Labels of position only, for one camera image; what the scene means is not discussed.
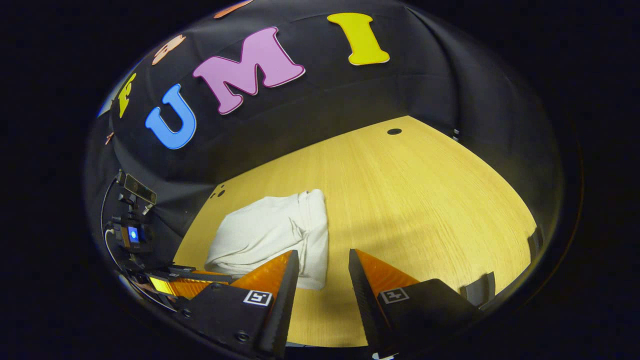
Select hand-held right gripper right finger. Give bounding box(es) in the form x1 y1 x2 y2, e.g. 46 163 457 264
348 248 483 358

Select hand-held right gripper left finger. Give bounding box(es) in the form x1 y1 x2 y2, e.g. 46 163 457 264
172 250 301 358

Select white jeans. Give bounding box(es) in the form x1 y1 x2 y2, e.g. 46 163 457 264
204 188 331 292

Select black backdrop cloth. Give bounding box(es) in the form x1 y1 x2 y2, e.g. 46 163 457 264
85 0 566 261

